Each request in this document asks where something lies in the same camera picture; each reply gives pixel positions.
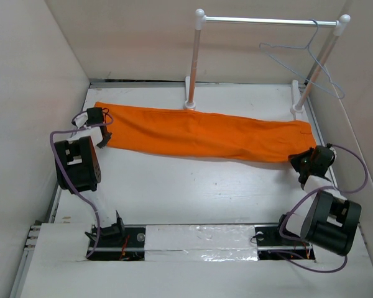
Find orange trousers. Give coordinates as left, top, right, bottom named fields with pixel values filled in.
left=95, top=102, right=316, bottom=163

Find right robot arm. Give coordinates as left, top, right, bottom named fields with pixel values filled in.
left=275, top=143, right=368, bottom=256

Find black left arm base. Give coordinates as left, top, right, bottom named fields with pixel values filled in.
left=86, top=225, right=146, bottom=261

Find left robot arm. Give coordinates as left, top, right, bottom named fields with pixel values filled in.
left=50, top=107, right=126, bottom=246

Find silver tape strip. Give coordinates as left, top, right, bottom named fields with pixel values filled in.
left=144, top=224, right=258, bottom=262

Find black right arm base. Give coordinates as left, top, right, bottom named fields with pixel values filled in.
left=251, top=223, right=315, bottom=261

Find white garment rack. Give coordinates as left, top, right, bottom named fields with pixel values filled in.
left=183, top=8, right=351, bottom=119

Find blue wire hanger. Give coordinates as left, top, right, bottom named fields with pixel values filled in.
left=259, top=19, right=345, bottom=99

